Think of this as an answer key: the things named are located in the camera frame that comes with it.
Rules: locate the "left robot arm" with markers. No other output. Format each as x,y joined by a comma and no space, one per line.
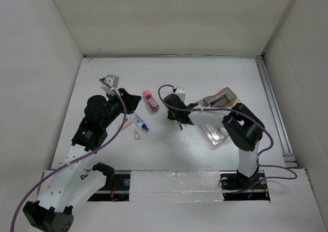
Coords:
55,208

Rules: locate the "yellow highlighter pen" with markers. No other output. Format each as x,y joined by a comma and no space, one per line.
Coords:
174,122

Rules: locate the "pink cap crayon jar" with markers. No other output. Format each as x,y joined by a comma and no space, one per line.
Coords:
152,103

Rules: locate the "aluminium rail right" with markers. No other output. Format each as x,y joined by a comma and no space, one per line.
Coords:
287,151

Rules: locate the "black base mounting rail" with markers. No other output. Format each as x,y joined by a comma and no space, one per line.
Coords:
117,190

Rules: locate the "blue gel pen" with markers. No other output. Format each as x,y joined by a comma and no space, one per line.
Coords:
216,101

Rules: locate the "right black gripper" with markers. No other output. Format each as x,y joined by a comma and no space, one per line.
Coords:
170,116

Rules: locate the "pink eraser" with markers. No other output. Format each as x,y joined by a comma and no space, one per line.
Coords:
127,122

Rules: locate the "orange pen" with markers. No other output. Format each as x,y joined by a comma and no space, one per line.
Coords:
216,98

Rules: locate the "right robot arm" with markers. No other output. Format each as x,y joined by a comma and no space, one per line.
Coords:
242,126

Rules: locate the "clear desk organizer tray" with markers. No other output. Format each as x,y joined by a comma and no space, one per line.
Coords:
213,128

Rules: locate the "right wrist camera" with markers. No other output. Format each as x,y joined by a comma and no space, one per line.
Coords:
180,92

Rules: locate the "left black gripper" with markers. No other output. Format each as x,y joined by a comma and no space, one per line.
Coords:
130,101

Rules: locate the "small white eraser box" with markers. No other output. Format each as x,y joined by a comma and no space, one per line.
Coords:
137,134

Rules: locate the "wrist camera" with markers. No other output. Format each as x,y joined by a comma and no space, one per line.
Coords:
180,92
109,84

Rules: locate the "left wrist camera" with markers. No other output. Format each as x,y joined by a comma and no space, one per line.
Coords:
109,84

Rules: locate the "blue white glue tube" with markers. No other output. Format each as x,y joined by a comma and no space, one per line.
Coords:
140,122

